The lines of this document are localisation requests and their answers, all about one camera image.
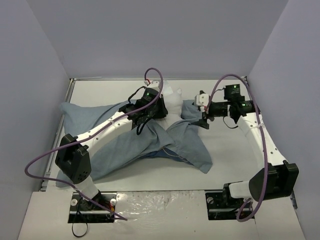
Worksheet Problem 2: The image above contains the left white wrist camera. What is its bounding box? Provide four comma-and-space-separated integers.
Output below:
144, 79, 162, 97

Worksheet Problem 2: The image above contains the white pillow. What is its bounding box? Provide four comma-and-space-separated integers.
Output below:
157, 80, 183, 130

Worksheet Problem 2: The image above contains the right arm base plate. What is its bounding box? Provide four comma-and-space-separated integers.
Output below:
205, 190, 244, 221

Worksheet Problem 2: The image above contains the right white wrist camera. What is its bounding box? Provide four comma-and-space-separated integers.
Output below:
193, 90, 211, 112

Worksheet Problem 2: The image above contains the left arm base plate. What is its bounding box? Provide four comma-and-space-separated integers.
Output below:
68, 192, 117, 224

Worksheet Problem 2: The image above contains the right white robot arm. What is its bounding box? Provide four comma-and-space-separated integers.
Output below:
193, 84, 299, 207

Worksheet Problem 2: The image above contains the blue pillowcase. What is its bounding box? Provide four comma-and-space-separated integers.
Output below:
59, 100, 213, 181

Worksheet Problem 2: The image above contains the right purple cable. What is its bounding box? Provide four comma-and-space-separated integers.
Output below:
209, 73, 270, 223

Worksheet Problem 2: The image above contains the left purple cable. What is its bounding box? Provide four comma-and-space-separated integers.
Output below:
24, 67, 165, 222

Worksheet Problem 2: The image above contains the black loop cable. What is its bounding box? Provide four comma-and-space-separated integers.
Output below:
71, 219, 88, 238

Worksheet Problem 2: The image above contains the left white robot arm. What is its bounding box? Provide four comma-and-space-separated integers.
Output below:
55, 81, 168, 209

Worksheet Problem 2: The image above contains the purple cable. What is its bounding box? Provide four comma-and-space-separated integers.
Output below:
209, 73, 270, 223
24, 67, 165, 222

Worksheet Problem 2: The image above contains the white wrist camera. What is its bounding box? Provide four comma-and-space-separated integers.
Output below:
144, 79, 162, 97
193, 90, 211, 112

